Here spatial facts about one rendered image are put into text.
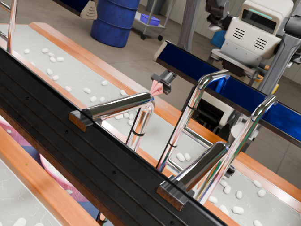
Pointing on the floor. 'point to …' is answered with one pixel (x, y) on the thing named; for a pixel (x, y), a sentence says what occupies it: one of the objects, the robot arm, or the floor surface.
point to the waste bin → (155, 6)
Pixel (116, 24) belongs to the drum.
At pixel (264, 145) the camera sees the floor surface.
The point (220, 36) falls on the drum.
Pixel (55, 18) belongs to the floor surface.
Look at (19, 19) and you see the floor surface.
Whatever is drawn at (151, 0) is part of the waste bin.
